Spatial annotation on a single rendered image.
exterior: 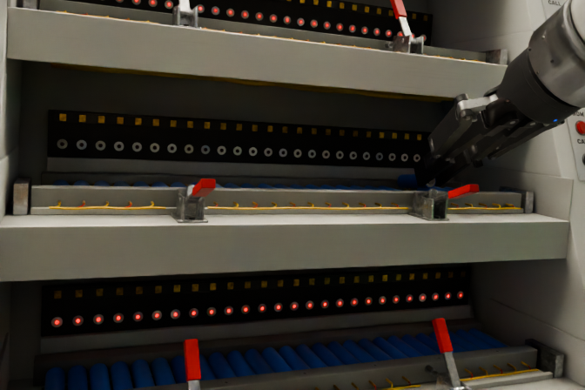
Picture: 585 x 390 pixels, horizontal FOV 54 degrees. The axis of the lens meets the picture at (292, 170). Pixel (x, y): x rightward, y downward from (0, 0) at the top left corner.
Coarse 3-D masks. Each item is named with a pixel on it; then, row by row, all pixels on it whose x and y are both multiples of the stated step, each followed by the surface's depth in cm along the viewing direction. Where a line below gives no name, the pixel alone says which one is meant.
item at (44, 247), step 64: (0, 192) 46; (0, 256) 45; (64, 256) 47; (128, 256) 49; (192, 256) 51; (256, 256) 53; (320, 256) 56; (384, 256) 58; (448, 256) 61; (512, 256) 65
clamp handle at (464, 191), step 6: (462, 186) 57; (468, 186) 56; (474, 186) 56; (432, 192) 62; (450, 192) 59; (456, 192) 58; (462, 192) 57; (468, 192) 56; (474, 192) 57; (432, 198) 62; (438, 198) 61; (444, 198) 60; (450, 198) 60
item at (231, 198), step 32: (32, 192) 51; (64, 192) 52; (96, 192) 53; (128, 192) 54; (160, 192) 55; (224, 192) 57; (256, 192) 59; (288, 192) 60; (320, 192) 61; (352, 192) 63; (384, 192) 64; (480, 192) 70; (512, 192) 72
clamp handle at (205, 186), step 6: (204, 180) 46; (210, 180) 46; (192, 186) 52; (198, 186) 47; (204, 186) 46; (210, 186) 46; (186, 192) 53; (192, 192) 49; (198, 192) 48; (204, 192) 48; (186, 198) 52; (192, 198) 51; (198, 198) 51
